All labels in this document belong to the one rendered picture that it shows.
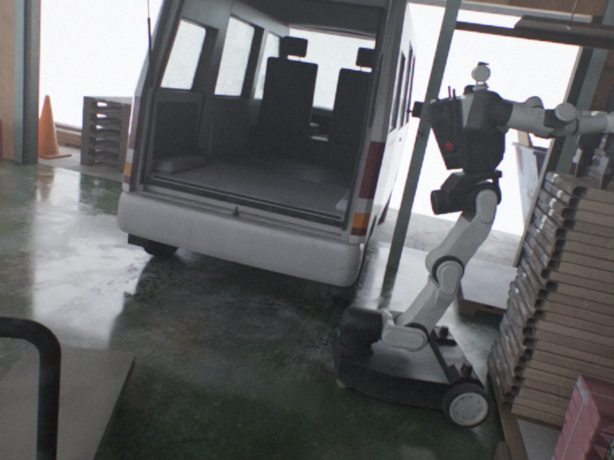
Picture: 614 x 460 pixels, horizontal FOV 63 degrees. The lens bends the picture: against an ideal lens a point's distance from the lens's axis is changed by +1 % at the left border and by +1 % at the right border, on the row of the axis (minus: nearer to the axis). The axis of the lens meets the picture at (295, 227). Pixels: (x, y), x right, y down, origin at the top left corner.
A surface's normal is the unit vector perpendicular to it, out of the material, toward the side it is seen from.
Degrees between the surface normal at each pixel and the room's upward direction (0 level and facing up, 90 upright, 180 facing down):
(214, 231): 87
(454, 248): 90
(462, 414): 90
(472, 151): 104
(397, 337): 90
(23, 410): 0
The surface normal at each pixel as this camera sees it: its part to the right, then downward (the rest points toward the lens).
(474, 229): -0.25, 0.57
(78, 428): 0.16, -0.95
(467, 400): 0.00, 0.28
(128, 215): -0.33, 0.19
